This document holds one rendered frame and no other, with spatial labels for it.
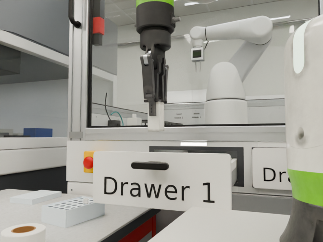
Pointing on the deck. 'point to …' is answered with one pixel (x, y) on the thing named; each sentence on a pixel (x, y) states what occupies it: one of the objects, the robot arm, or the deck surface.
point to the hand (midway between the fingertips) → (155, 116)
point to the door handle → (72, 15)
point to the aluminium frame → (85, 13)
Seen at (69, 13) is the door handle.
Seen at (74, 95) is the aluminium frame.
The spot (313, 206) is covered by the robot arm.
